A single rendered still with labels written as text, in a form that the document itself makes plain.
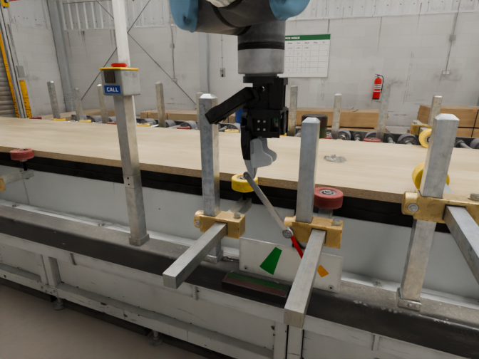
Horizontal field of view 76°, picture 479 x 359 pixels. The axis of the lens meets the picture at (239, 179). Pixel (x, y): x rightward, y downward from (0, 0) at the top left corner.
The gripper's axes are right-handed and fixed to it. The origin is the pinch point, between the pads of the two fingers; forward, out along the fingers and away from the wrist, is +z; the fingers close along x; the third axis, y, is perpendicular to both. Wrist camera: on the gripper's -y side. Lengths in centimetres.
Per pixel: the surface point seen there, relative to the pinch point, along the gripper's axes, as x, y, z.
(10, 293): 28, -158, 99
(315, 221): 7.6, 13.8, 12.9
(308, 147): 6.1, 11.2, -5.2
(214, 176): 6.8, -12.1, 4.3
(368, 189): 26.7, 25.2, 10.1
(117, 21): 102, -121, -52
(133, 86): 8.4, -36.2, -17.6
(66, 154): 26, -89, 9
